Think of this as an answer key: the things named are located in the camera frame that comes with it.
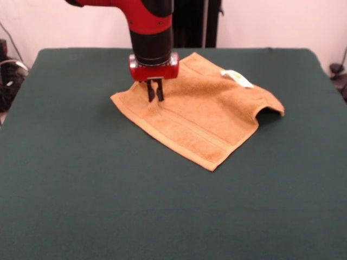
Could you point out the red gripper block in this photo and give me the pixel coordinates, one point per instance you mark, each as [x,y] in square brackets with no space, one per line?
[154,73]

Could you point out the tan terry cloth towel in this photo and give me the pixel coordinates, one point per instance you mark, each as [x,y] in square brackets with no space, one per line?
[203,113]

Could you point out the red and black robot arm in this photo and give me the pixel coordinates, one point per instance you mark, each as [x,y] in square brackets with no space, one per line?
[151,29]

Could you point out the dark green table cloth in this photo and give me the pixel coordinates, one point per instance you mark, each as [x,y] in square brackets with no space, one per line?
[108,203]

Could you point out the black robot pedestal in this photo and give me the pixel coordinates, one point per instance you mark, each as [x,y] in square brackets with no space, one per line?
[198,24]

